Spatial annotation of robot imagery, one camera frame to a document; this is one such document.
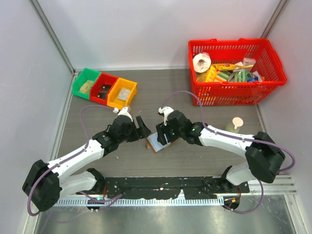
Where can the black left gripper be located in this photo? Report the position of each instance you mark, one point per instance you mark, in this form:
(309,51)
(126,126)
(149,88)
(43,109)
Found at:
(142,131)

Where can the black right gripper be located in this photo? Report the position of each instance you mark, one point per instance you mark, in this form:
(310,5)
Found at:
(162,129)

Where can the brown leather card holder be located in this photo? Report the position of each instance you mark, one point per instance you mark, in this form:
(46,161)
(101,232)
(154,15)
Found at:
(153,144)

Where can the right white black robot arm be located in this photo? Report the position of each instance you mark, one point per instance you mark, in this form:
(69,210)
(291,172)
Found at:
(263,158)

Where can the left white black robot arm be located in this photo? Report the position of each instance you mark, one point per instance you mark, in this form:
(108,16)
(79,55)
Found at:
(47,182)

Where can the silver card in yellow bin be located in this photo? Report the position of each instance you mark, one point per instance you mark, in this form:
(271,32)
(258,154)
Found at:
(124,94)

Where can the black cards in red bin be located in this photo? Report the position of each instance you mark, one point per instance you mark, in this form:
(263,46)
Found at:
(104,91)

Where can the gold cards in green bin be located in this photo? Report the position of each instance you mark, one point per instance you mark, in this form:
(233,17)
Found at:
(85,88)

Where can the yellow plastic bin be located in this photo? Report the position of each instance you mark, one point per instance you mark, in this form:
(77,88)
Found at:
(113,101)

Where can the green bottle white cap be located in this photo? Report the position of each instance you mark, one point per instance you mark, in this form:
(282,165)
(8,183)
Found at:
(234,125)

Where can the red plastic bin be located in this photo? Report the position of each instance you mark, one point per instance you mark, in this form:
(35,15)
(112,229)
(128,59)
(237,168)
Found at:
(102,79)

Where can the yellow snack packets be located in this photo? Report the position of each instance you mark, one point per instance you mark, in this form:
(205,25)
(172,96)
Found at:
(217,73)

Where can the white tape roll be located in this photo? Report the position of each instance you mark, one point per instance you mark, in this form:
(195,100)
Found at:
(201,62)

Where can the green white package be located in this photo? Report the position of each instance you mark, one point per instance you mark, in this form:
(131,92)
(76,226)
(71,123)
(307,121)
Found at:
(240,76)

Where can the red shopping basket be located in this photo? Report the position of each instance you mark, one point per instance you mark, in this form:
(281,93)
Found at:
(268,65)

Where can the blue white package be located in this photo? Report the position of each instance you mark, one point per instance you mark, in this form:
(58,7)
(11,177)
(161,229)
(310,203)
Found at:
(254,77)

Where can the white pink box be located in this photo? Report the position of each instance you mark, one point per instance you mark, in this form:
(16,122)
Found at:
(247,63)

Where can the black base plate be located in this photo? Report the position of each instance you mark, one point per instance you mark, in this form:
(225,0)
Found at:
(163,188)

